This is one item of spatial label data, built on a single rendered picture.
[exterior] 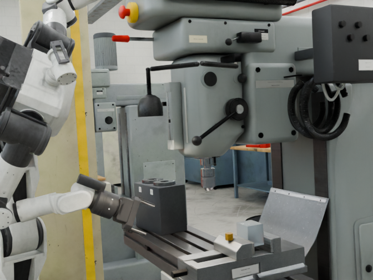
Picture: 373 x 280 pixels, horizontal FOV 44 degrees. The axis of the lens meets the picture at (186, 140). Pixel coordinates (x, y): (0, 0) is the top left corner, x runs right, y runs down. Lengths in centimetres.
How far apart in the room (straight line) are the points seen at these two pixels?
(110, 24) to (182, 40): 969
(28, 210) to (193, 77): 69
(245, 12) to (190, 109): 34
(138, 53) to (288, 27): 965
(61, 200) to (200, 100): 56
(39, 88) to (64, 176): 160
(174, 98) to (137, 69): 965
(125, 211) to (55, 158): 153
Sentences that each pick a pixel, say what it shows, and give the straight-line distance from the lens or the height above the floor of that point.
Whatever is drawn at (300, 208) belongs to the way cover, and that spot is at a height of 110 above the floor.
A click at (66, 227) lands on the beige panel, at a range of 317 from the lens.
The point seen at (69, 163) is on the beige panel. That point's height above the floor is 117.
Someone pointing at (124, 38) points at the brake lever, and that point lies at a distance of 151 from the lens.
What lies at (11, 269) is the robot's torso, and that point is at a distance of 192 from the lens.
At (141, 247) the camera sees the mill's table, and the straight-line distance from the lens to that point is 185.
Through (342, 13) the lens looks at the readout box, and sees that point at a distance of 137.
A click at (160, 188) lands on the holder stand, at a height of 117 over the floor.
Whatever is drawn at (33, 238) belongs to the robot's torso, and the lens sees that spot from 190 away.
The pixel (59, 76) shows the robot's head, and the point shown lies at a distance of 150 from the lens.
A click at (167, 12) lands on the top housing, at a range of 135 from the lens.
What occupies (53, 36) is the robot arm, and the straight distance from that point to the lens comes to 175.
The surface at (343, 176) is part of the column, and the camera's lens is 161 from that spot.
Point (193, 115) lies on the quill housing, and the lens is 140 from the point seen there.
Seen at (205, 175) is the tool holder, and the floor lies 125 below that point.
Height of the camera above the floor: 144
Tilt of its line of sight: 3 degrees down
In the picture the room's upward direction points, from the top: 3 degrees counter-clockwise
